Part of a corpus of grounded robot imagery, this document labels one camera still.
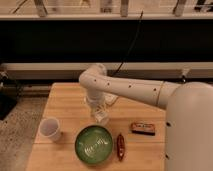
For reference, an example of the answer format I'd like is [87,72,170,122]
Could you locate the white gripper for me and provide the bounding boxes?
[85,94,107,117]

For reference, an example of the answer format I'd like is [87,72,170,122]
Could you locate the white plastic bottle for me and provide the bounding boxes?
[94,106,109,126]

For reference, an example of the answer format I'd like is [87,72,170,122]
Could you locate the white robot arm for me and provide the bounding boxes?
[79,63,213,171]

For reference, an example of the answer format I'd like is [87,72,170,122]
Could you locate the green ceramic bowl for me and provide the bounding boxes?
[75,125,114,165]

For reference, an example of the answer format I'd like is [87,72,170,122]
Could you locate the brown rectangular snack bar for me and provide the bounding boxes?
[130,122,155,136]

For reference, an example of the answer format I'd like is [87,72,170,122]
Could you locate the white plastic cup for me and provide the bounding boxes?
[39,118,62,142]

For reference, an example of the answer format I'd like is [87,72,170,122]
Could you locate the dark object at left edge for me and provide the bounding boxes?
[0,71,22,121]

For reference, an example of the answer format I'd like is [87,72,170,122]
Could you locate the black cable to wall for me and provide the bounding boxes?
[109,10,145,77]

